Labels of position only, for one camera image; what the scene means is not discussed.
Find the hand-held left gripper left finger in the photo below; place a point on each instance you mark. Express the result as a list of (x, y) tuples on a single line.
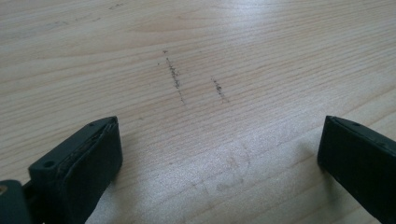
[(77, 168)]

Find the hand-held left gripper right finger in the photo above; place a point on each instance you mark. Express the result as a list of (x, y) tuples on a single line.
[(361, 161)]

